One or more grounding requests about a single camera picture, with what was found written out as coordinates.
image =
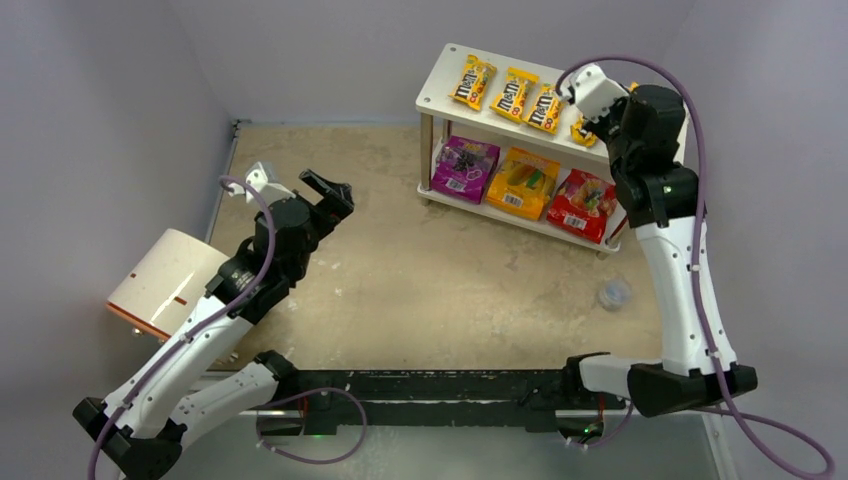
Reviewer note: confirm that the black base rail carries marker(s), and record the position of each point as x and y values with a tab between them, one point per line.
538	401

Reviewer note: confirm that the white two-tier shelf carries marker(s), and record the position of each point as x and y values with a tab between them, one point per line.
439	113

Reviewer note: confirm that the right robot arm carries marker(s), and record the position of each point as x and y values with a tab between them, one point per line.
698	368

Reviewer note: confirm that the red candy bag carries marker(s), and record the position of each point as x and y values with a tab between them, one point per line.
582	206

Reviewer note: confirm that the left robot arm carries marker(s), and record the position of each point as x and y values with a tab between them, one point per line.
199	303

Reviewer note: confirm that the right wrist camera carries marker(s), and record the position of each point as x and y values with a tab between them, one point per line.
594	93

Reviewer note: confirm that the orange candy bag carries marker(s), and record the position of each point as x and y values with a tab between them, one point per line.
523	184

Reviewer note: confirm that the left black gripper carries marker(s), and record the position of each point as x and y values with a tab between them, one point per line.
329	201

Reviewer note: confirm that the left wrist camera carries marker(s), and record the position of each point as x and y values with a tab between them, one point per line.
262	178

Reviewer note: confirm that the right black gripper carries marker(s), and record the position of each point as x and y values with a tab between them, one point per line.
597	130

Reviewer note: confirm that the purple candy bag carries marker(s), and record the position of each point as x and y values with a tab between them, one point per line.
463	168

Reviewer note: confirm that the small clear round cap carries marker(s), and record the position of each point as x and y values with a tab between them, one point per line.
614	294

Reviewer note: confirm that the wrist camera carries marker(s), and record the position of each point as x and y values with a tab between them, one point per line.
262	178
594	93

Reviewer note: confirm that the white cylinder roll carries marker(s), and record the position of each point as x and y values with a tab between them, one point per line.
161	291

